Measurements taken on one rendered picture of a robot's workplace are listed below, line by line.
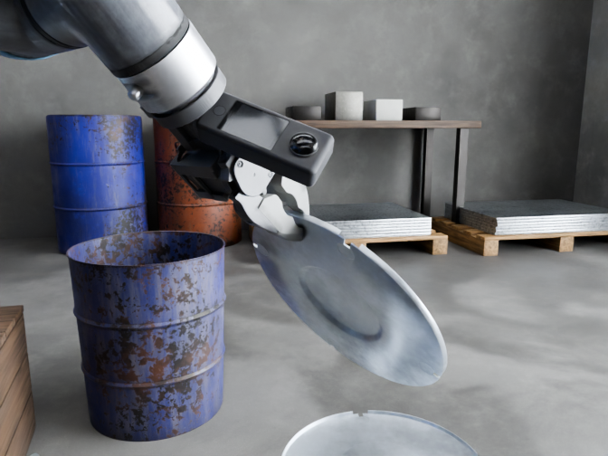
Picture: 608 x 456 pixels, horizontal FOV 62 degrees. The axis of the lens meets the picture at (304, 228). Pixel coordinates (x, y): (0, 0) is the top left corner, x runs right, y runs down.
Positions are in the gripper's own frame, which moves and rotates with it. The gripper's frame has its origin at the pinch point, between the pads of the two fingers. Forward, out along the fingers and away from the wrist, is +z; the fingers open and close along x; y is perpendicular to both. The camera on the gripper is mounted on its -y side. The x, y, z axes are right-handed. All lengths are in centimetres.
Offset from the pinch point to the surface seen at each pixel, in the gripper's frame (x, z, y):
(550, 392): -34, 132, -3
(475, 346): -48, 145, 27
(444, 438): 7.2, 43.8, -7.2
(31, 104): -107, 69, 348
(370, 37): -282, 168, 189
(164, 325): 6, 46, 67
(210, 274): -11, 49, 66
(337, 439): 14.7, 36.4, 5.5
